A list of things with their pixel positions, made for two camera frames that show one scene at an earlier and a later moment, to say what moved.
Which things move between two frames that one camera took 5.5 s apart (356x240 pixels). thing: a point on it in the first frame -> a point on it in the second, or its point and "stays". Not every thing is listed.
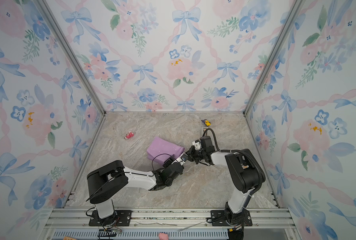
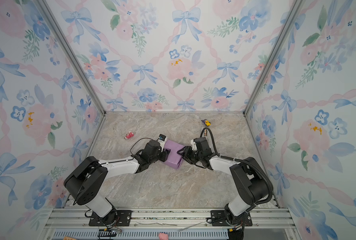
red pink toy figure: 129,134 stays
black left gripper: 167,168 -> 165,154
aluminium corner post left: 44,6 stays
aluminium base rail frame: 69,223 stays
